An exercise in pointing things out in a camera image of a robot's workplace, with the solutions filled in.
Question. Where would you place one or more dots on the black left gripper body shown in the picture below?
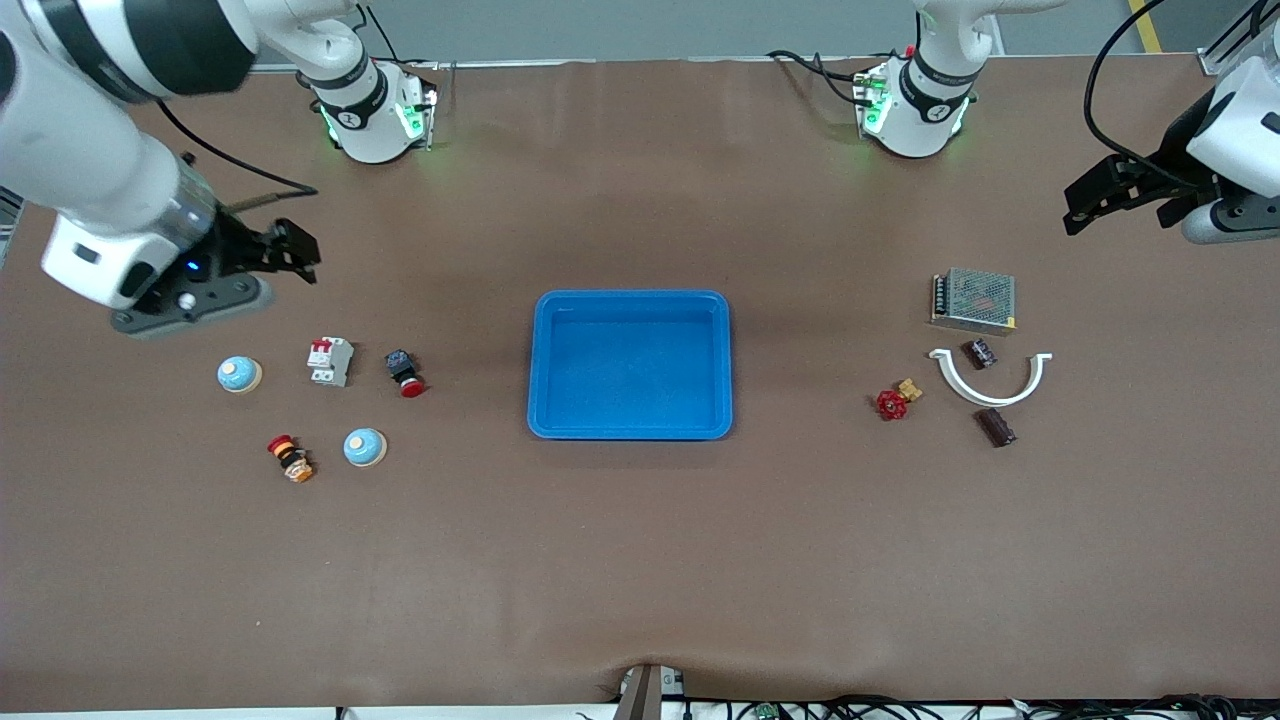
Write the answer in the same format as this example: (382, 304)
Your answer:
(1172, 161)

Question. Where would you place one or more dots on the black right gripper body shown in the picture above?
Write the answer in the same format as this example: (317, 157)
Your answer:
(232, 249)

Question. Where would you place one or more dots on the blue desk bell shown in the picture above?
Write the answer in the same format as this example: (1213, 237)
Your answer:
(365, 447)
(240, 374)

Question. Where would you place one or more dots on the black striped capacitor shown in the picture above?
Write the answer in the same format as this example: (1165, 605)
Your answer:
(981, 354)

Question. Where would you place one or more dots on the dark brown capacitor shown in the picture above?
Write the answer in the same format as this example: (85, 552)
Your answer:
(996, 427)

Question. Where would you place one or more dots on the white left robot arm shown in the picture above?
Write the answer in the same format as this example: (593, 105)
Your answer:
(920, 120)

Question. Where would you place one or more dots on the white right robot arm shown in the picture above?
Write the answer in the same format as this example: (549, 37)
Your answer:
(90, 150)

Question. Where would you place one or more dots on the white circuit breaker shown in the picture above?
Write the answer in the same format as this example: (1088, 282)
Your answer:
(330, 361)

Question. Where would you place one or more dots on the metal mesh power supply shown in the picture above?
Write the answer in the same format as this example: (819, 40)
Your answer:
(975, 300)

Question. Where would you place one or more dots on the red black emergency stop button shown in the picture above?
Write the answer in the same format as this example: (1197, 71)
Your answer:
(404, 373)

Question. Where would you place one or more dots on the red yellow push button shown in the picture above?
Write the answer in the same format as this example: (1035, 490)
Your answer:
(290, 458)

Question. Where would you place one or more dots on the blue plastic tray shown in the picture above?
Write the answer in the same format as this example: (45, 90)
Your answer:
(630, 365)

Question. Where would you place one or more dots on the brown table mat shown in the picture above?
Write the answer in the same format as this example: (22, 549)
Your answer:
(640, 560)

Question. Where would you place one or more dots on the aluminium frame profile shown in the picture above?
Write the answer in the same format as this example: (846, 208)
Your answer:
(1235, 40)

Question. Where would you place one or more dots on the white curved plastic bracket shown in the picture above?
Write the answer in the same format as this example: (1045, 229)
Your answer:
(985, 398)

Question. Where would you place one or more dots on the metal camera mount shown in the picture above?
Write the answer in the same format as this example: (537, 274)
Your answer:
(645, 695)

